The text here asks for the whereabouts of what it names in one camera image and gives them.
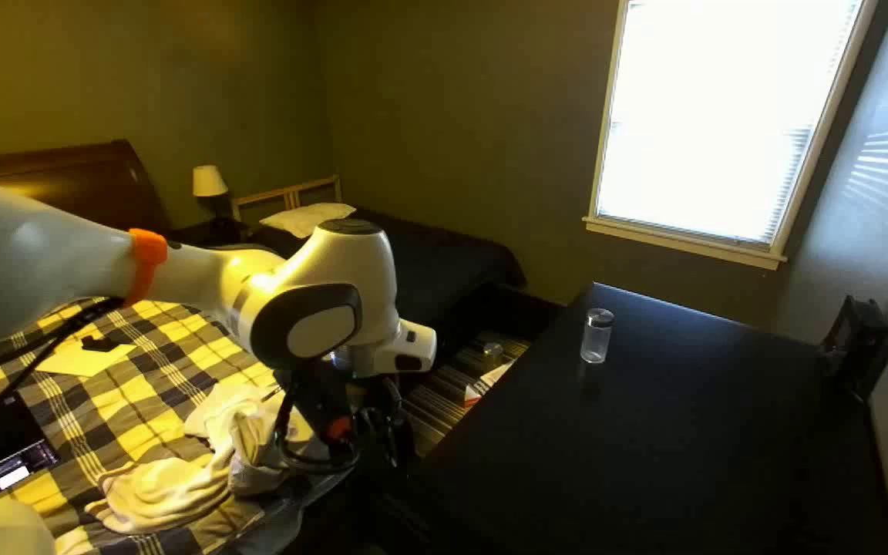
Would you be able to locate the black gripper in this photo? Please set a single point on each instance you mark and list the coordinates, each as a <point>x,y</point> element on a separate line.
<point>386,419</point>

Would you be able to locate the black dresser drawer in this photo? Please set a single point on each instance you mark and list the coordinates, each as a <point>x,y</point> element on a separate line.
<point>460,396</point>

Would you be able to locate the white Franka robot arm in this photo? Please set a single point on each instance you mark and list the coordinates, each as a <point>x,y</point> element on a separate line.
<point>342,258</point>

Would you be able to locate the white crumpled clothes pile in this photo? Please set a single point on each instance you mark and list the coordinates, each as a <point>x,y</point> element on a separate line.
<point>208,452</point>

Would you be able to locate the white pillow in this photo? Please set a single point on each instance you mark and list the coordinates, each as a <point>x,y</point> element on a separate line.
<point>306,217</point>

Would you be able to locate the yellow black plaid blanket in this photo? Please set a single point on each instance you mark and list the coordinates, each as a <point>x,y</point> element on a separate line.
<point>136,403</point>

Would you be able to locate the light wooden slatted headboard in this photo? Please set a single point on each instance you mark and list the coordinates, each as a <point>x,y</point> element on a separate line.
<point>279,192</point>

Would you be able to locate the black dresser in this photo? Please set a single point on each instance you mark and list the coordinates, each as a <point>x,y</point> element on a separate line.
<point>671,443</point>

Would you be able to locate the small black object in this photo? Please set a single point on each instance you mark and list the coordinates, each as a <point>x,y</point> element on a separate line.
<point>105,341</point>

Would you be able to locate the small white-shaded table lamp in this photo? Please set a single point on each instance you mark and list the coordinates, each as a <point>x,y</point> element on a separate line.
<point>208,181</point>

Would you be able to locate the dark wooden headboard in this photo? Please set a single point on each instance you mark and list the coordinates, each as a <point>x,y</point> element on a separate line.
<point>75,181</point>

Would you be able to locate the bright white-framed window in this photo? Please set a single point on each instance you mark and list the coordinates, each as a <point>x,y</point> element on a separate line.
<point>724,125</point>

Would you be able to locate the black stand object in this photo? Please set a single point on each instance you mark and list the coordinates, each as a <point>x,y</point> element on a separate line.
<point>861,342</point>

